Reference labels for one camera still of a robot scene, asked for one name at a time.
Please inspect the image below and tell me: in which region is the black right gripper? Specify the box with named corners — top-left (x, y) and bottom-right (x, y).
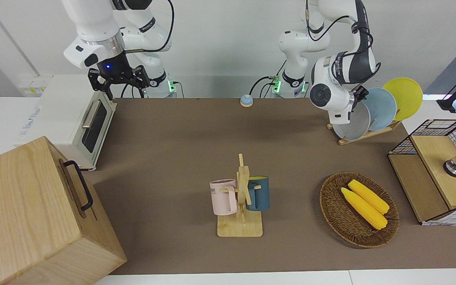
top-left (88, 53), bottom-right (150, 100)

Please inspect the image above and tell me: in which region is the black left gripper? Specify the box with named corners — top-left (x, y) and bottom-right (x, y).
top-left (353, 86), bottom-right (370, 111)

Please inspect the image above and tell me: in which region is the gray plate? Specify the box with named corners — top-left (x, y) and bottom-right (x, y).
top-left (333, 102), bottom-right (371, 141)

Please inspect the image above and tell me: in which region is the light blue plate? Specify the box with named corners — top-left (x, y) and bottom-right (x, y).
top-left (362, 87), bottom-right (397, 131)

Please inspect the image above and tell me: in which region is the wooden plate rack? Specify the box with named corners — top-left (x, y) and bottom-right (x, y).
top-left (327, 119), bottom-right (403, 146)

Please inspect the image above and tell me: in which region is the yellow plate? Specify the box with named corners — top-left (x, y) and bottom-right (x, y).
top-left (382, 77), bottom-right (424, 122)

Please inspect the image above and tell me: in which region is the wooden mug rack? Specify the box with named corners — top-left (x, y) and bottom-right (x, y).
top-left (217, 153), bottom-right (263, 238)

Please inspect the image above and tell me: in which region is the white toaster oven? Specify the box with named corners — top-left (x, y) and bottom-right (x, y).
top-left (13, 74), bottom-right (117, 171)

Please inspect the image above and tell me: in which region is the brown table mat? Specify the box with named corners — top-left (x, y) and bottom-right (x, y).
top-left (93, 98), bottom-right (456, 276)

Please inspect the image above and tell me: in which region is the yellow corn cob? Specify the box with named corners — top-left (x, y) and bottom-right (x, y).
top-left (340, 187), bottom-right (388, 230)
top-left (348, 179), bottom-right (390, 215)

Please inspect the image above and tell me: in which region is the brown wicker basket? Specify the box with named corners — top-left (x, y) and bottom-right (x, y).
top-left (319, 171), bottom-right (400, 249)

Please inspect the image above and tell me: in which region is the dark blue mug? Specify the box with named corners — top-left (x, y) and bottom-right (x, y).
top-left (246, 176), bottom-right (270, 211)

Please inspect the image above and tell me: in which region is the pink mug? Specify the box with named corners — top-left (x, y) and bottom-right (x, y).
top-left (209, 179), bottom-right (238, 216)

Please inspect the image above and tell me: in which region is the wooden drawer box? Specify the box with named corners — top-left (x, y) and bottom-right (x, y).
top-left (0, 136), bottom-right (127, 285)

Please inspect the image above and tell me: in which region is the silver oven door handle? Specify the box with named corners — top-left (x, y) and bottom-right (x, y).
top-left (82, 100), bottom-right (101, 129)

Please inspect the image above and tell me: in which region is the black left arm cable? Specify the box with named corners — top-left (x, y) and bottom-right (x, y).
top-left (306, 0), bottom-right (382, 86)

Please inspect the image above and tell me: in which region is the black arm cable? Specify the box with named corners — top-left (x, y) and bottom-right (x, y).
top-left (306, 0), bottom-right (382, 86)
top-left (125, 0), bottom-right (175, 54)

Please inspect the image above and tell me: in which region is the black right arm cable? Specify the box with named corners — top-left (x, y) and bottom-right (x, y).
top-left (125, 0), bottom-right (175, 54)

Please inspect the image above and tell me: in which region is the white wall socket strip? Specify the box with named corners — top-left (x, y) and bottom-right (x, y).
top-left (19, 79), bottom-right (49, 96)

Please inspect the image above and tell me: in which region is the wooden wire grid shelf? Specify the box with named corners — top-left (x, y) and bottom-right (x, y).
top-left (388, 119), bottom-right (456, 226)

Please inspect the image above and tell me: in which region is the black base cable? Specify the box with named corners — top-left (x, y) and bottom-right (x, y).
top-left (250, 59), bottom-right (287, 98)

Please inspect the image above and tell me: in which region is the black box handle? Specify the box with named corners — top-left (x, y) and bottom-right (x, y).
top-left (63, 160), bottom-right (94, 211)

